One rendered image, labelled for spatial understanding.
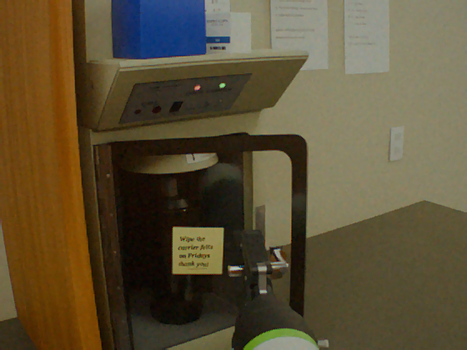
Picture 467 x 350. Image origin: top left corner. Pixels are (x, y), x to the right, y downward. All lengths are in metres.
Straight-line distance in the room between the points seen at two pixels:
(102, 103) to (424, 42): 1.45
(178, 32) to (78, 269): 0.34
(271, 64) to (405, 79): 1.15
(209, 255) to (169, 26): 0.35
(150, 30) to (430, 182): 1.59
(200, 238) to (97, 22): 0.36
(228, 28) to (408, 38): 1.20
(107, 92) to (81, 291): 0.27
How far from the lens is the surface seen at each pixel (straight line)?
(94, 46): 0.84
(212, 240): 0.88
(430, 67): 2.09
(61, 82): 0.73
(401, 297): 1.37
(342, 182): 1.80
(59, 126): 0.74
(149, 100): 0.81
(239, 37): 0.86
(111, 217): 0.87
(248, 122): 0.99
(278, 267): 0.86
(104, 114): 0.80
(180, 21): 0.78
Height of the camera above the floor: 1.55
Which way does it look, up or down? 15 degrees down
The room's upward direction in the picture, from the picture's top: 1 degrees counter-clockwise
